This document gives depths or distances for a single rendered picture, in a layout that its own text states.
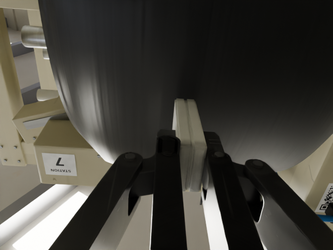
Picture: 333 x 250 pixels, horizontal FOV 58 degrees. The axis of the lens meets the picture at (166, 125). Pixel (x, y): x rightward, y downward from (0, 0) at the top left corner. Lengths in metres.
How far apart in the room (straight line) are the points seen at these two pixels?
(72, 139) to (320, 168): 0.63
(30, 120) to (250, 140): 0.83
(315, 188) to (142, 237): 4.18
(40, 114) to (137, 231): 3.88
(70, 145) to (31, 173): 5.02
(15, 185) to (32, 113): 4.75
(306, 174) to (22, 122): 0.81
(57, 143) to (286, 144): 0.70
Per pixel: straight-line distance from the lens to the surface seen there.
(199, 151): 0.16
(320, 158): 0.58
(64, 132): 0.93
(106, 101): 0.24
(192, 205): 5.15
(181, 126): 0.17
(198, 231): 4.83
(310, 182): 0.61
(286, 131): 0.27
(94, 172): 0.90
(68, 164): 0.90
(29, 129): 1.04
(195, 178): 0.17
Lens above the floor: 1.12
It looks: 33 degrees up
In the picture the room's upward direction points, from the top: 175 degrees counter-clockwise
